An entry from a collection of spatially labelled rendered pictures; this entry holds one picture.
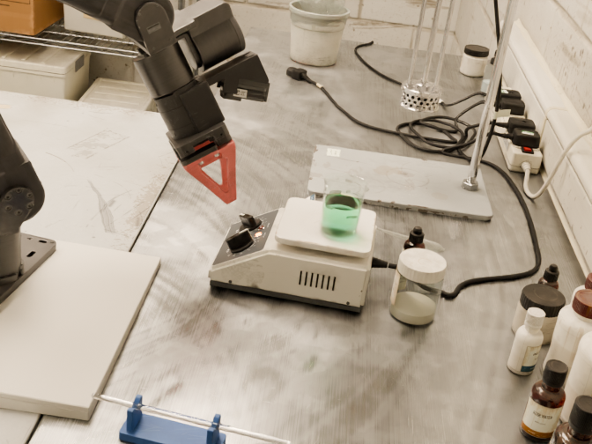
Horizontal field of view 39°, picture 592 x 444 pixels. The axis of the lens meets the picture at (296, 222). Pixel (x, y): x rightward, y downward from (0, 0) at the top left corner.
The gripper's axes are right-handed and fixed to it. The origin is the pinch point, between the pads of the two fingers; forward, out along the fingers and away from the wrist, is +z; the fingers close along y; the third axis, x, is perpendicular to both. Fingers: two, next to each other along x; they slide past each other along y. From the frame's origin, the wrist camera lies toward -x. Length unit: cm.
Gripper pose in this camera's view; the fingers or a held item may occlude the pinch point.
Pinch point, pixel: (225, 192)
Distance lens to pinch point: 105.1
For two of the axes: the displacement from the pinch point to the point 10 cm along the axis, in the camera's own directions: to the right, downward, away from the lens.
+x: -8.8, 4.6, -1.1
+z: 4.0, 8.4, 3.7
